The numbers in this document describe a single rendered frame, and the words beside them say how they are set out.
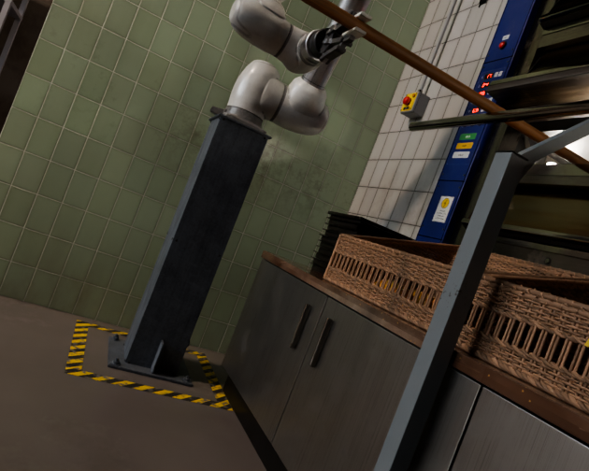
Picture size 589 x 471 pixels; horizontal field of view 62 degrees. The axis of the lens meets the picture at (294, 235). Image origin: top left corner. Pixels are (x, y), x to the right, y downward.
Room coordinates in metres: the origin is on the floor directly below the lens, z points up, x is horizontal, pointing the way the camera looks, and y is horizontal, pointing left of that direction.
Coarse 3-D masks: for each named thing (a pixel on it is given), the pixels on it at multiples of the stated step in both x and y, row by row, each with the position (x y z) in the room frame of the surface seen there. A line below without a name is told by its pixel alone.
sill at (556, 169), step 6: (534, 168) 1.60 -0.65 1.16; (540, 168) 1.57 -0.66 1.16; (546, 168) 1.55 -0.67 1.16; (552, 168) 1.53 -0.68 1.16; (558, 168) 1.51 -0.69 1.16; (564, 168) 1.49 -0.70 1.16; (570, 168) 1.47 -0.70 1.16; (576, 168) 1.46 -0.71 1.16; (582, 168) 1.44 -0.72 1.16; (588, 168) 1.42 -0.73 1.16; (528, 174) 1.61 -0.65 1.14; (534, 174) 1.59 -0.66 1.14; (540, 174) 1.56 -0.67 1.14; (546, 174) 1.54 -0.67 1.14; (552, 174) 1.53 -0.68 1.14; (558, 174) 1.50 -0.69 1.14; (564, 174) 1.49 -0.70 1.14; (570, 174) 1.47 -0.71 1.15; (576, 174) 1.45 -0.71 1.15; (582, 174) 1.43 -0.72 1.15; (588, 174) 1.41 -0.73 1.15
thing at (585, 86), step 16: (528, 80) 1.54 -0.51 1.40; (544, 80) 1.48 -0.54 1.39; (560, 80) 1.44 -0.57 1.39; (576, 80) 1.41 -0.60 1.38; (496, 96) 1.70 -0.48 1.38; (512, 96) 1.65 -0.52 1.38; (528, 96) 1.60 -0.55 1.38; (544, 96) 1.56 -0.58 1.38; (560, 96) 1.51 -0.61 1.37; (576, 96) 1.47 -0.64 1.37
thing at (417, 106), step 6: (420, 96) 2.26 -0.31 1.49; (426, 96) 2.27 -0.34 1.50; (414, 102) 2.25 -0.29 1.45; (420, 102) 2.26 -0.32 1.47; (426, 102) 2.27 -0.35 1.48; (402, 108) 2.32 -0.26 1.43; (408, 108) 2.28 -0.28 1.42; (414, 108) 2.25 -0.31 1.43; (420, 108) 2.26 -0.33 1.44; (408, 114) 2.31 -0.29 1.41; (414, 114) 2.28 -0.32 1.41; (420, 114) 2.27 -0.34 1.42
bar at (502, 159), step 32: (416, 128) 1.60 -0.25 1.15; (576, 128) 0.94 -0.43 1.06; (512, 160) 0.88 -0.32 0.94; (512, 192) 0.89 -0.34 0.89; (480, 224) 0.88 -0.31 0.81; (480, 256) 0.88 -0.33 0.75; (448, 288) 0.90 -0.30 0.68; (448, 320) 0.87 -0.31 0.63; (448, 352) 0.88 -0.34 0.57; (416, 384) 0.89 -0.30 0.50; (416, 416) 0.88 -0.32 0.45; (384, 448) 0.90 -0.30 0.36
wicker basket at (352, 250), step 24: (360, 240) 1.41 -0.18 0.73; (384, 240) 1.59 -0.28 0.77; (408, 240) 1.62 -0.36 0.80; (336, 264) 1.53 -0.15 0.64; (360, 264) 1.38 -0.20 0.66; (384, 264) 1.28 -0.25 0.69; (408, 264) 1.20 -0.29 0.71; (432, 264) 1.12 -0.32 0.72; (504, 264) 1.52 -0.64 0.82; (528, 264) 1.44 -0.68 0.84; (360, 288) 1.34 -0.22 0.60; (408, 288) 1.17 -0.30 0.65; (432, 288) 1.10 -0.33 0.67; (408, 312) 1.14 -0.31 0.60; (432, 312) 1.07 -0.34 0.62; (552, 360) 1.19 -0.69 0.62
